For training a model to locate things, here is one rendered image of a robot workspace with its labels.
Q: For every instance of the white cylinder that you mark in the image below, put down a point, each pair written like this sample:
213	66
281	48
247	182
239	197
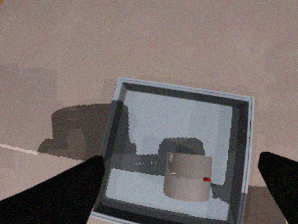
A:
188	177

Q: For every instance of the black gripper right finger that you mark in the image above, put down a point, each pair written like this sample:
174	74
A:
281	177

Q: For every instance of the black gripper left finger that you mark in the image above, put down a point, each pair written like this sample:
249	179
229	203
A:
67	198

